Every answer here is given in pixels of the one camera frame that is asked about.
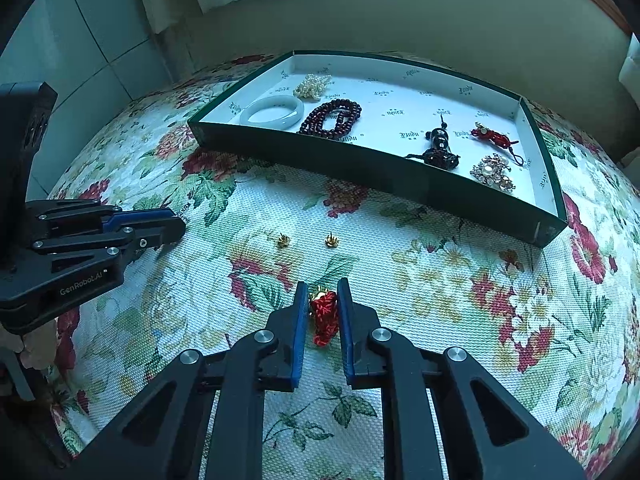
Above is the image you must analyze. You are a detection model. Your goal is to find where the green tray with white lining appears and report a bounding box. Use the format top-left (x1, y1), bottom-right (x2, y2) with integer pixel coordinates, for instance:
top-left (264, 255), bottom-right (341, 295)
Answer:
top-left (187, 50), bottom-right (569, 248)

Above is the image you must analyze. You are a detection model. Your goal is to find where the floral bedspread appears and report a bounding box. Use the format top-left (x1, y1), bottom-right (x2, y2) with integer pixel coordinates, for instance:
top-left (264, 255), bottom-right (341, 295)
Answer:
top-left (45, 52), bottom-right (640, 480)

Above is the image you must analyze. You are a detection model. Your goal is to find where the pale jade bangle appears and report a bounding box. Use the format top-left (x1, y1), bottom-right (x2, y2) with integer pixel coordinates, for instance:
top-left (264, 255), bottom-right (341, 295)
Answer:
top-left (239, 95), bottom-right (305, 131)

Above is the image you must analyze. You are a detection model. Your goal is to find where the red knot charm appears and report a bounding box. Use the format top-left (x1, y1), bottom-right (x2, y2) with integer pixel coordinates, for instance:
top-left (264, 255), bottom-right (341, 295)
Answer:
top-left (470, 121), bottom-right (527, 167)

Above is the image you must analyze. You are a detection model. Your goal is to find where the person's left hand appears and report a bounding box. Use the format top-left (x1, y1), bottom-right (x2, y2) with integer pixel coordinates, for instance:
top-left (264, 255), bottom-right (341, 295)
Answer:
top-left (0, 322), bottom-right (58, 372)

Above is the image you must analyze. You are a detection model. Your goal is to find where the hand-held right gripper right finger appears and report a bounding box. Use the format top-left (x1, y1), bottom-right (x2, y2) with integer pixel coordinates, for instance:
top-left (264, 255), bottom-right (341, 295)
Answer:
top-left (336, 277), bottom-right (588, 480)

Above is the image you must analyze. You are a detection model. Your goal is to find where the black tassel charm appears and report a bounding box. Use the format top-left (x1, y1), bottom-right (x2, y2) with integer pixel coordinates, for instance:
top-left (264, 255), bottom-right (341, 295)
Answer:
top-left (405, 115), bottom-right (462, 169)

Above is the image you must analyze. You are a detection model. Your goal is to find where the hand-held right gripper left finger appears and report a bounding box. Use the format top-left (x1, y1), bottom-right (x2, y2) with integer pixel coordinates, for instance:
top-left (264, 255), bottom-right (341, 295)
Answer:
top-left (65, 281), bottom-right (310, 480)

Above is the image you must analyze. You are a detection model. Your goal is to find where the dark red bead bracelet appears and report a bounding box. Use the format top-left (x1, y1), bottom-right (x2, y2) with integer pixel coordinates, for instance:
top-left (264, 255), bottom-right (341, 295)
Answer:
top-left (296, 99), bottom-right (363, 139)

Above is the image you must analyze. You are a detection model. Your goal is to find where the pale long curtain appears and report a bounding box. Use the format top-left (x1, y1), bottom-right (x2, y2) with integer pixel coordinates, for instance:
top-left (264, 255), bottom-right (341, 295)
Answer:
top-left (618, 32), bottom-right (640, 97)

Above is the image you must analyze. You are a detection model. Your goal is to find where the red tassel charm with gold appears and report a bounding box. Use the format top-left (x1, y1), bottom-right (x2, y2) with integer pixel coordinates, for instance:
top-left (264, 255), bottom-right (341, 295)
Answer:
top-left (307, 287), bottom-right (342, 349)

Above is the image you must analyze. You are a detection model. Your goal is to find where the white pearl cluster bracelet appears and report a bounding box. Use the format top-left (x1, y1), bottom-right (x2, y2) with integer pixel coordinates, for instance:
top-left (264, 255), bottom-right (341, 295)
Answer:
top-left (292, 74), bottom-right (334, 101)

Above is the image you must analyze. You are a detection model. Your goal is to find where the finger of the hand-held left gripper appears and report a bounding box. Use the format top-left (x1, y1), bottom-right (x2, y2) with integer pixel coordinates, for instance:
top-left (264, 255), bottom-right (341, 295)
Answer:
top-left (30, 217), bottom-right (187, 275)
top-left (27, 199), bottom-right (175, 237)

